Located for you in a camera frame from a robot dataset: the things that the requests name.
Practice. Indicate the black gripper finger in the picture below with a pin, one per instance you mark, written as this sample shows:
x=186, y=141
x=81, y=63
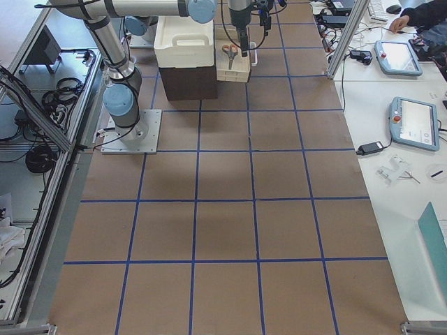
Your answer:
x=244, y=46

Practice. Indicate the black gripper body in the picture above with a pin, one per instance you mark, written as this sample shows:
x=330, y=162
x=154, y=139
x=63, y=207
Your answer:
x=239, y=19

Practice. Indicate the grey orange scissors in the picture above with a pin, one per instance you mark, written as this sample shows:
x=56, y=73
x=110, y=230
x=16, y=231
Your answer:
x=231, y=51

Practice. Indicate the light wooden drawer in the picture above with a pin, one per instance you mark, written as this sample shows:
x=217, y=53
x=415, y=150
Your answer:
x=240, y=70

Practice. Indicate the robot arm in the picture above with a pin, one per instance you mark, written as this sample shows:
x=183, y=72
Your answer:
x=121, y=97
x=240, y=15

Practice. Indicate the person hand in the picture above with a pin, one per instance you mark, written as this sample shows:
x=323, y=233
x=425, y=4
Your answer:
x=399, y=23

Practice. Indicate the white plastic tray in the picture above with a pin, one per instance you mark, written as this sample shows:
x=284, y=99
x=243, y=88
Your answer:
x=181, y=42

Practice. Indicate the teach pendant far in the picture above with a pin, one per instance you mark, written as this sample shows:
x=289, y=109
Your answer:
x=397, y=58

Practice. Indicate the teach pendant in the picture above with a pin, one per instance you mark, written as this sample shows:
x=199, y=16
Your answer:
x=414, y=123
x=397, y=58

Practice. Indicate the black computer mouse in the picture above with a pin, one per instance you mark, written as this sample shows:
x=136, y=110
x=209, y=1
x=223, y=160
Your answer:
x=394, y=9

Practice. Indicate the black power supply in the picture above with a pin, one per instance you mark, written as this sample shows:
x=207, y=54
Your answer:
x=369, y=148

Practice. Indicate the teach pendant near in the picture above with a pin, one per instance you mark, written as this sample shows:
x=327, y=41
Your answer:
x=414, y=123

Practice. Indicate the teal folder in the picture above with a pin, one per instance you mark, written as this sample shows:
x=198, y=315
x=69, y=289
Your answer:
x=433, y=269

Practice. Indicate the aluminium frame post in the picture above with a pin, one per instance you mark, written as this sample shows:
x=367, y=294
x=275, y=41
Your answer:
x=351, y=26

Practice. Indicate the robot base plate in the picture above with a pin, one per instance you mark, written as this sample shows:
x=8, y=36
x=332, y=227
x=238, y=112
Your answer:
x=142, y=139

